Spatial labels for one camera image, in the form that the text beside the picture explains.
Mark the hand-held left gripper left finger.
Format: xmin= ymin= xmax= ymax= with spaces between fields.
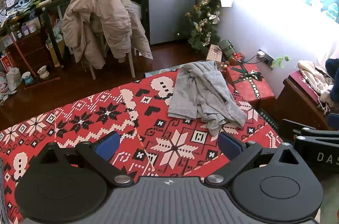
xmin=33 ymin=131 xmax=134 ymax=187

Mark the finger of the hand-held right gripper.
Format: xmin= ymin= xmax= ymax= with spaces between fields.
xmin=281 ymin=119 xmax=339 ymax=141

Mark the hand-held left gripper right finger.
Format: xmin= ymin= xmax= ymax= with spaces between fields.
xmin=204 ymin=131 xmax=302 ymax=189

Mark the grey sweater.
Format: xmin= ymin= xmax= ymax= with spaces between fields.
xmin=167 ymin=60 xmax=247 ymax=138

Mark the wooden nightstand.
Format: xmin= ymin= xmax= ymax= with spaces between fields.
xmin=275 ymin=71 xmax=339 ymax=132

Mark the red patterned blanket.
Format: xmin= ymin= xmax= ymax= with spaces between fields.
xmin=0 ymin=62 xmax=284 ymax=224

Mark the cream cloth bag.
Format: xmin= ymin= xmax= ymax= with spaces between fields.
xmin=297 ymin=60 xmax=335 ymax=108

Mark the large red gift box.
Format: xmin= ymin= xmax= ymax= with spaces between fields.
xmin=225 ymin=63 xmax=276 ymax=108

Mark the green plant sprig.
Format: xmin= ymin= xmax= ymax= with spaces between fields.
xmin=271 ymin=55 xmax=292 ymax=68

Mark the dark blue fuzzy cloth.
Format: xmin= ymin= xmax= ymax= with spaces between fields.
xmin=325 ymin=58 xmax=339 ymax=101

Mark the white chair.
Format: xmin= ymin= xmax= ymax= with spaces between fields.
xmin=79 ymin=24 xmax=147 ymax=80

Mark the small red gift box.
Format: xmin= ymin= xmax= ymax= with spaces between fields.
xmin=229 ymin=52 xmax=245 ymax=66

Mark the small patterned gift box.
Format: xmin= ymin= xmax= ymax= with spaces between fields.
xmin=206 ymin=44 xmax=223 ymax=67

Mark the green gift box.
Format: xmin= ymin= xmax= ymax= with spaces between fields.
xmin=218 ymin=39 xmax=235 ymax=56

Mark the white ceramic pet bowl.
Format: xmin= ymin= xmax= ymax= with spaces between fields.
xmin=37 ymin=65 xmax=48 ymax=79

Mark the yellow cardboard box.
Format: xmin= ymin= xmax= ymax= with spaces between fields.
xmin=46 ymin=40 xmax=65 ymax=67

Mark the white plastic bag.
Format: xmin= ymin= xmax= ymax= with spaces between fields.
xmin=6 ymin=67 xmax=22 ymax=92

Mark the printed plastic bag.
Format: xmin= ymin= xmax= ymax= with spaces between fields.
xmin=0 ymin=72 xmax=8 ymax=105

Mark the decorated Christmas tree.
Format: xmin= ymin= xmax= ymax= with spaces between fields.
xmin=185 ymin=0 xmax=221 ymax=51

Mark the wooden drawer cabinet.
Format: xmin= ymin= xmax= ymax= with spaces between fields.
xmin=5 ymin=28 xmax=63 ymax=81

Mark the beige jacket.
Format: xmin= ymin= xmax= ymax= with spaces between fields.
xmin=61 ymin=0 xmax=153 ymax=70

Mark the red white carton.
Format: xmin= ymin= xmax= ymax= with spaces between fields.
xmin=0 ymin=52 xmax=16 ymax=72

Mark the wall power socket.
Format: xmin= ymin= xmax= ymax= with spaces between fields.
xmin=257 ymin=49 xmax=274 ymax=69

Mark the red broom handle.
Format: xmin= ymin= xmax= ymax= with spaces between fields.
xmin=7 ymin=28 xmax=36 ymax=77

